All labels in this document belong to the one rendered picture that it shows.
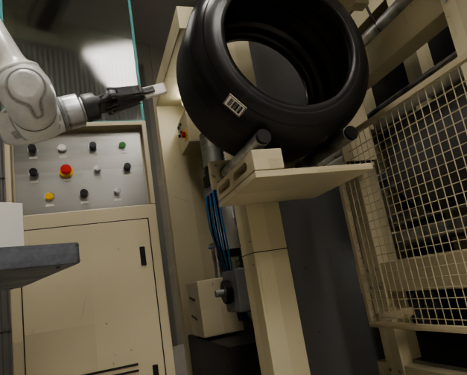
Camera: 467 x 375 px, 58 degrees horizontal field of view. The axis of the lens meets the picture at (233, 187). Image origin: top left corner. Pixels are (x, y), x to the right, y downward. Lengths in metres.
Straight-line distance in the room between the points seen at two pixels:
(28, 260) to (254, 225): 0.84
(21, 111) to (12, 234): 0.26
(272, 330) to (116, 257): 0.67
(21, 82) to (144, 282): 0.98
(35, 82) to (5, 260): 0.38
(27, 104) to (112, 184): 0.90
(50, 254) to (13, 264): 0.06
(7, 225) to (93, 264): 0.82
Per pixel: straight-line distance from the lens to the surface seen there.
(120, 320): 1.71
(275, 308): 1.47
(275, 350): 1.48
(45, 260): 0.84
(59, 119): 1.17
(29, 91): 0.98
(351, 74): 1.37
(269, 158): 1.14
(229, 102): 1.18
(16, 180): 1.85
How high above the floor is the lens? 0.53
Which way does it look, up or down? 13 degrees up
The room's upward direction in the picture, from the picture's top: 9 degrees counter-clockwise
